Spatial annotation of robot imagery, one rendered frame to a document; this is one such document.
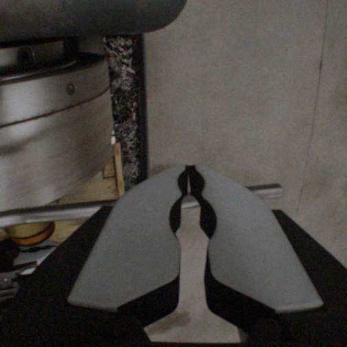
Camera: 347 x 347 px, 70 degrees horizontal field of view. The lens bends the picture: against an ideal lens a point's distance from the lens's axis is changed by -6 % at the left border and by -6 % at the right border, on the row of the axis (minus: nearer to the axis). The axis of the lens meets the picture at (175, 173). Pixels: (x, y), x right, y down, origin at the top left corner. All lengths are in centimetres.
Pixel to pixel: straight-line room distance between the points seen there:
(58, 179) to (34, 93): 9
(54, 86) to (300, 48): 181
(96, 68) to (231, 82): 144
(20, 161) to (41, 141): 3
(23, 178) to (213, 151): 161
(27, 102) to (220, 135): 160
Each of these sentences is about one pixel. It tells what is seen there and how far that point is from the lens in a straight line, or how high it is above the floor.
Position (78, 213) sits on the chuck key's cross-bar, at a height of 131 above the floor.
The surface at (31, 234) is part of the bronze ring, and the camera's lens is 46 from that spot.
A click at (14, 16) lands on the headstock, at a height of 123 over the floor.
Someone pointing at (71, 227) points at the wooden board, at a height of 89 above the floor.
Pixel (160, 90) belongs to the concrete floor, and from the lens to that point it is 155.
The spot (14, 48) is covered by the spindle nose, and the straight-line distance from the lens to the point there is 30.
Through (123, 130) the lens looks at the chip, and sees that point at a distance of 92.
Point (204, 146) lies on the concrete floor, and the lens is 176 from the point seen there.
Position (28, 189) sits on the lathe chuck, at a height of 123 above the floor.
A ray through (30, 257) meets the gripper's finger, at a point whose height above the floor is 109.
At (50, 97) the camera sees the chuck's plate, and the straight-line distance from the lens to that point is 26.
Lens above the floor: 146
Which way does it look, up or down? 55 degrees down
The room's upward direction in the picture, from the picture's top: 148 degrees clockwise
